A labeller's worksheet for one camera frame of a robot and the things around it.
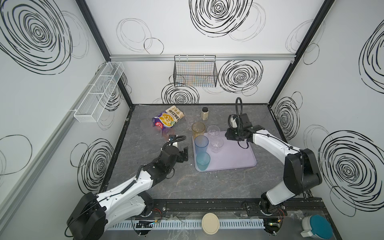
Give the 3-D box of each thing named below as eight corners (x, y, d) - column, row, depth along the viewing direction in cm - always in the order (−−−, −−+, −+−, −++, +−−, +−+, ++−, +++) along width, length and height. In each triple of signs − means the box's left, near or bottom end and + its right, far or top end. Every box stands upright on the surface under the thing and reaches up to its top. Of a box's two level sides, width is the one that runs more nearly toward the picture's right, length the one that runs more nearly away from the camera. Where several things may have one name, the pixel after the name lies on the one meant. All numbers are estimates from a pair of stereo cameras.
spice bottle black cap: (201, 120, 113) (202, 111, 105) (201, 115, 116) (202, 106, 108) (207, 120, 113) (208, 111, 105) (207, 115, 116) (208, 106, 108)
